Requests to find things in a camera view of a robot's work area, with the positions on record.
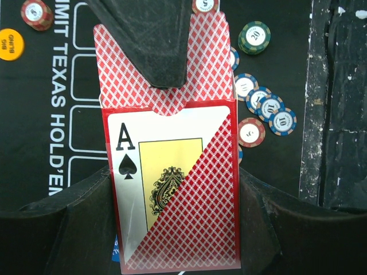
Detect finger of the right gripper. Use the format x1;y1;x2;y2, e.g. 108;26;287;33
88;0;191;88

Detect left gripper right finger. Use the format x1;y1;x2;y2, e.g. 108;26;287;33
239;169;366;274

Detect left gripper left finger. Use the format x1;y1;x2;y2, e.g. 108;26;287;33
1;167;116;274

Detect red chips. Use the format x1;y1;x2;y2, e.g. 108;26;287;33
192;0;219;14
21;0;54;32

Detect blue chips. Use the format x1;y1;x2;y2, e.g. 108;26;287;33
238;146;243;164

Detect green poker chip stack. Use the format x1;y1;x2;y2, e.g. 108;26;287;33
238;21;271;55

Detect red poker chip stack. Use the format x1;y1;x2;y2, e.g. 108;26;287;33
238;117;266;148

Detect red playing card deck box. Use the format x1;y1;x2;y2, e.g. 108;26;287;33
93;12;241;274

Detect blue poker chip stack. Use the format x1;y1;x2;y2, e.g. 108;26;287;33
245;87;297;136

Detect blue round blind button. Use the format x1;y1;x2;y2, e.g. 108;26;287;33
111;236;120;262

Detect black poker felt mat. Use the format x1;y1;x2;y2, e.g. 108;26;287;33
1;1;311;210

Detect yellow round blind button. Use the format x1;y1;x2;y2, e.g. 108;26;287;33
0;28;25;61

